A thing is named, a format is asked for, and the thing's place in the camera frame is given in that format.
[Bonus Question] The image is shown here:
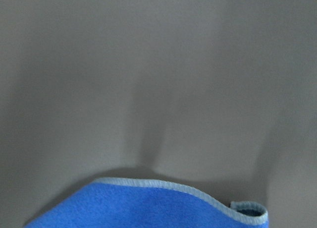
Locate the blue microfiber towel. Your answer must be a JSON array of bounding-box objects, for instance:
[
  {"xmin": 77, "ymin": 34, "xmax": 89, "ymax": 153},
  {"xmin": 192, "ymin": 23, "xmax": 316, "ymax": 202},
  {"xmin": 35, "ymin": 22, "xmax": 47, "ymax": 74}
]
[{"xmin": 28, "ymin": 177, "xmax": 269, "ymax": 228}]

